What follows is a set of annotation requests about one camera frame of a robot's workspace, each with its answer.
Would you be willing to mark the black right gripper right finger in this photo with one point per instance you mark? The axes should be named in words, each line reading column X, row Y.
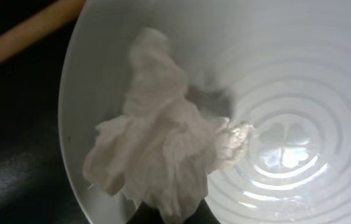
column 202, row 215

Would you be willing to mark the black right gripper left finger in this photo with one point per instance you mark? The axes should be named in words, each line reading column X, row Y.
column 147, row 215

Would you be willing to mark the white paper napkin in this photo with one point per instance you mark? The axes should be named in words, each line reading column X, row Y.
column 161, row 149

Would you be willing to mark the wooden chopstick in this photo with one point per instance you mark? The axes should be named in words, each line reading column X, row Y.
column 38, row 26

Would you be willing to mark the round black tray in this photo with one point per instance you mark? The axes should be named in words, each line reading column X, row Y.
column 33, row 183

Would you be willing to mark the white ceramic plate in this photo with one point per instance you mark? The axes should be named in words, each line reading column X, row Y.
column 284, row 66

